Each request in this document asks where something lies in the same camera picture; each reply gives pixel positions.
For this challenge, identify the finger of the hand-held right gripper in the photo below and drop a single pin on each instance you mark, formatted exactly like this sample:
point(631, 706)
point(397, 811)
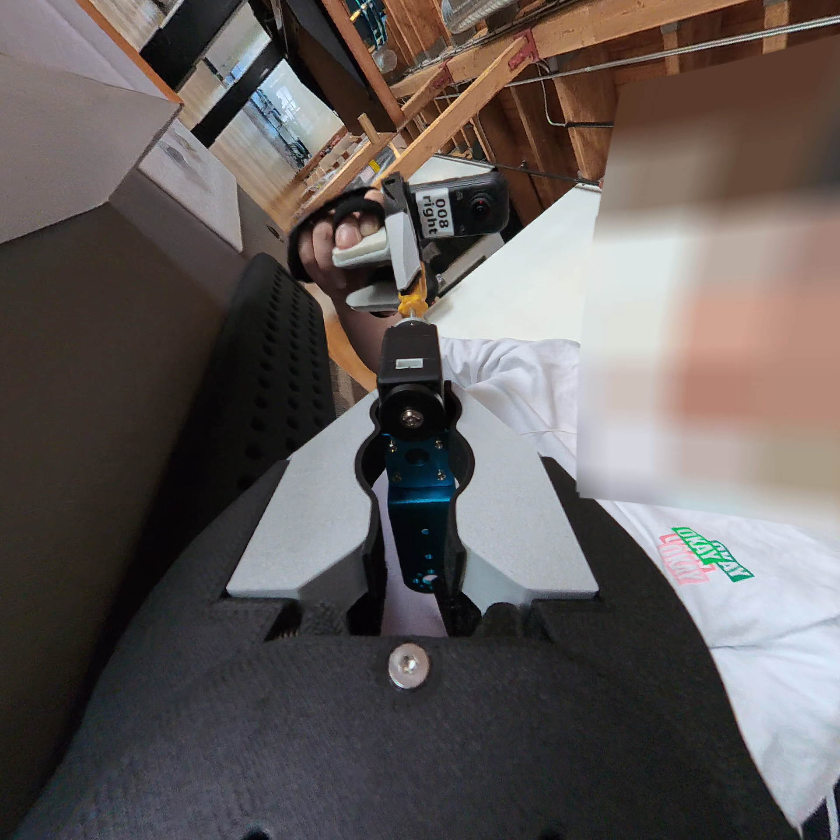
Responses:
point(403, 253)

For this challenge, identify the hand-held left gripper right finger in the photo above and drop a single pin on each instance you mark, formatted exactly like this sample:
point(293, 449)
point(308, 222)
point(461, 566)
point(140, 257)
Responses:
point(525, 525)

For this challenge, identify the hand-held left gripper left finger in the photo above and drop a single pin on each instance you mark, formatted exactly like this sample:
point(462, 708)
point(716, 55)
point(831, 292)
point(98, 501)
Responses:
point(302, 525)

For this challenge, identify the blue toy robot arm segment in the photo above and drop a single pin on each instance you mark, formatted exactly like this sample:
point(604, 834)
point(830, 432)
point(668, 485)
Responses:
point(410, 374)

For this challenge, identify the person's right forearm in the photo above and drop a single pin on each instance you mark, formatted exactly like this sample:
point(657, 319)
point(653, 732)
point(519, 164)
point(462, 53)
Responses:
point(364, 341)

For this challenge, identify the person's right hand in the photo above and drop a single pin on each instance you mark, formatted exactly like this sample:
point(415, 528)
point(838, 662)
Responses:
point(358, 229)

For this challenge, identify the black perforated board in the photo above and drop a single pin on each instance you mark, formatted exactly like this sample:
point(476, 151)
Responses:
point(275, 367)

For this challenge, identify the person's white t-shirt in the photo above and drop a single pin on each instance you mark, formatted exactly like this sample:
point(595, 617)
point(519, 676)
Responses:
point(754, 623)

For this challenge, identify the wooden beam frame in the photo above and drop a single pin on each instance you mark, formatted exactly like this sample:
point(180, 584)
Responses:
point(590, 19)

